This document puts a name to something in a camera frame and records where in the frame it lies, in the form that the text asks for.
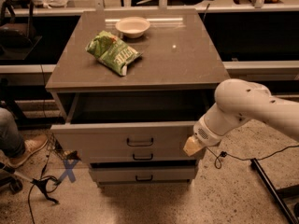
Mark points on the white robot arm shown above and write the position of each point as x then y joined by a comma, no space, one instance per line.
236,102

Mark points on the person leg in jeans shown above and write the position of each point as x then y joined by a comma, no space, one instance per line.
11,141

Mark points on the white paper bowl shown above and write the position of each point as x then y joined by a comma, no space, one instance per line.
132,27

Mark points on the grey middle drawer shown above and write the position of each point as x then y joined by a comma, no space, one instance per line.
139,154

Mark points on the tan shoe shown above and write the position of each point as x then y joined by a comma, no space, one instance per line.
32,146

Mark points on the black metal stand leg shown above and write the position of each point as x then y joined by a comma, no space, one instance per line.
280,195

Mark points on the dark bag with handles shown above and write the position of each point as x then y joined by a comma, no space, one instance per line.
17,40

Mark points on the grey top drawer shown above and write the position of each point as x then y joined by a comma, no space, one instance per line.
131,120

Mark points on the grey drawer cabinet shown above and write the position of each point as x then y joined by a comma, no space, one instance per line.
177,55

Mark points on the green chip bag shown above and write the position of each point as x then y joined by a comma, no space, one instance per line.
112,52

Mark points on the grey bottom drawer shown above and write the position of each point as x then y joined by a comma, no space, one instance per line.
117,175

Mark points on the grey drawer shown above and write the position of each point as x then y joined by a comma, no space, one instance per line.
117,175
139,154
131,120

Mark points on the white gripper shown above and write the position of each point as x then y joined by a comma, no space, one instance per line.
203,132

